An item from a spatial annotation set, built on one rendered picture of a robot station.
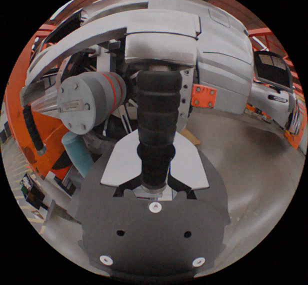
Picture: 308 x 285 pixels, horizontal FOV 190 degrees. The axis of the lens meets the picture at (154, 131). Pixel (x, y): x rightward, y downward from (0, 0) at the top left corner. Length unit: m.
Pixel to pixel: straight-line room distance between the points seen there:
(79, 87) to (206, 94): 0.32
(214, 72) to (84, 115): 0.63
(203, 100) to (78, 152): 0.44
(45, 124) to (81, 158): 0.39
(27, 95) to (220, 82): 0.83
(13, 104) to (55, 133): 0.37
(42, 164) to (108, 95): 0.57
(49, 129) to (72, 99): 0.50
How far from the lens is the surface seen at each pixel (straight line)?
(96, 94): 0.19
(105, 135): 0.52
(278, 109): 2.43
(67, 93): 0.22
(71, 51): 0.18
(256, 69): 3.89
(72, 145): 0.35
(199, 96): 0.32
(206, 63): 0.62
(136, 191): 0.82
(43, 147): 0.35
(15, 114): 0.60
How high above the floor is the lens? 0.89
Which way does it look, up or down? 31 degrees down
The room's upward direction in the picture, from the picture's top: 2 degrees clockwise
